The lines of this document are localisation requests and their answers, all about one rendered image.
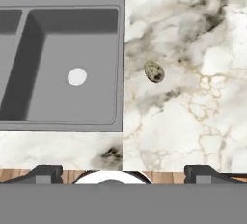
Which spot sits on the white and black round object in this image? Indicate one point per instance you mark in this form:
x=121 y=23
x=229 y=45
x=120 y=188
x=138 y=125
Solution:
x=96 y=177

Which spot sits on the grey double-basin sink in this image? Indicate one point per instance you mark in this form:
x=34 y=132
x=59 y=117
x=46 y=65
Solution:
x=64 y=60

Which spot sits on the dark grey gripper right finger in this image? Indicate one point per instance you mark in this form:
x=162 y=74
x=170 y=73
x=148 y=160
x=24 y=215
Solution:
x=202 y=173

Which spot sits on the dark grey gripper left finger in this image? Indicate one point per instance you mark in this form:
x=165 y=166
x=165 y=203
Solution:
x=45 y=173

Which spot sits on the speckled egg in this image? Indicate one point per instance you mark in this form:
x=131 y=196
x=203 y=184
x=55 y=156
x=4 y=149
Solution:
x=154 y=71

